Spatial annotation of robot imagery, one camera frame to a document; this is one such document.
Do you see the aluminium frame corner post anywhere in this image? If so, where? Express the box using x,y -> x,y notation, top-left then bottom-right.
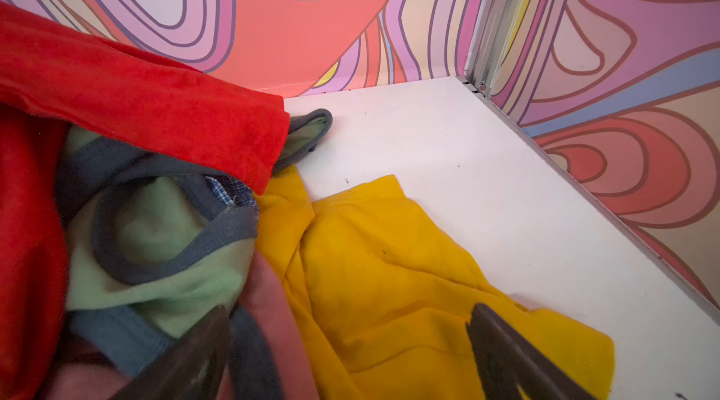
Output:
464,0 -> 523,100

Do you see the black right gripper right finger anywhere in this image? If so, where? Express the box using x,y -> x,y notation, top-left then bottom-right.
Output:
466,304 -> 592,399

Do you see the yellow cloth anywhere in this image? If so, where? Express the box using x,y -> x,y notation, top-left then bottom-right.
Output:
256,167 -> 615,399

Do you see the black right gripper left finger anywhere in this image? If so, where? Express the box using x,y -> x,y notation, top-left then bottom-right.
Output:
114,305 -> 231,400

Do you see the green cloth with grey trim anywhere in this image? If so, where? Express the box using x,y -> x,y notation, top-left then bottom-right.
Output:
54,108 -> 334,340

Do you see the red cloth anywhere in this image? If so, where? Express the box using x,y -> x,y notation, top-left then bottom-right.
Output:
1,4 -> 290,399

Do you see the pink cloth with grey trim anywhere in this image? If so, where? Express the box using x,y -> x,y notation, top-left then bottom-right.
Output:
38,253 -> 319,399

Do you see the blue checked cloth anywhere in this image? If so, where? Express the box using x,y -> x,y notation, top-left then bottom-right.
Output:
204,176 -> 259,216

